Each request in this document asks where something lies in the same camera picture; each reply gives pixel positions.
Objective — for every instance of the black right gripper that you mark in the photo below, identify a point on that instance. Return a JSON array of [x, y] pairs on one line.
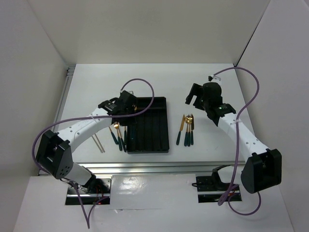
[[198, 90]]

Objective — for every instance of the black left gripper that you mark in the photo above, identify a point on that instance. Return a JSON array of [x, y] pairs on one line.
[[124, 123]]

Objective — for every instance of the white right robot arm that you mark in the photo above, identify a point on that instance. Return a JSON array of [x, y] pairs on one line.
[[263, 166]]

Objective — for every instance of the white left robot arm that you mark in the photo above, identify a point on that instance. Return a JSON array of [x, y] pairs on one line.
[[56, 148]]

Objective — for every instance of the black cutlery tray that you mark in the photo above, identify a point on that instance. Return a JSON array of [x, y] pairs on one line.
[[152, 134]]

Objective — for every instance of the metal chopstick right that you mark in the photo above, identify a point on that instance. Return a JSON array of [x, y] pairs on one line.
[[99, 143]]

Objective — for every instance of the metal chopstick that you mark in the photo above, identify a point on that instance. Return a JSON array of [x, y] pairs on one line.
[[99, 143]]

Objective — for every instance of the metal chopstick left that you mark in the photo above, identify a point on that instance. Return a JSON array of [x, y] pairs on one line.
[[97, 144]]

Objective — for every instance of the gold knife green handle right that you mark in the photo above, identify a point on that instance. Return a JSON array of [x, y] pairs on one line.
[[192, 130]]

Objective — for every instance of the gold knife green handle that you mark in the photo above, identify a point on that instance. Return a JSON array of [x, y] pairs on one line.
[[180, 130], [192, 130]]

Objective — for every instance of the aluminium frame rail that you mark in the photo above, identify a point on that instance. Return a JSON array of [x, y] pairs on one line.
[[154, 168]]

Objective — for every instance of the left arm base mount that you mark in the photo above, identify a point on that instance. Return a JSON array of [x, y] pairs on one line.
[[101, 190]]

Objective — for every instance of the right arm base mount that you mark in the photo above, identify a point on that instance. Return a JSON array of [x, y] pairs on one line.
[[210, 188]]

